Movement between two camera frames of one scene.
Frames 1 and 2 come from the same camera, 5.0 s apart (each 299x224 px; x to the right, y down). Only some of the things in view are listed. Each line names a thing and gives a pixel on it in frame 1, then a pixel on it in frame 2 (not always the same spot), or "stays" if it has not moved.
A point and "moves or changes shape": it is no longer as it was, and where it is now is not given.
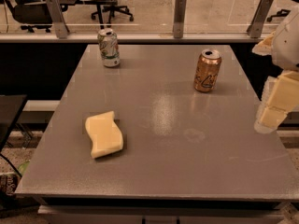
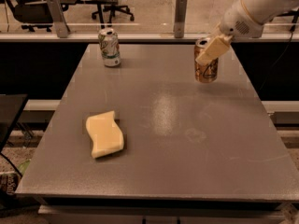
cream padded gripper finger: [280, 95] → [213, 50]
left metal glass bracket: [57, 14] stays
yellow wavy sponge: [105, 133] stays
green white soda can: [109, 48] stays
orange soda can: [206, 69] moves or changes shape
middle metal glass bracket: [178, 17] stays
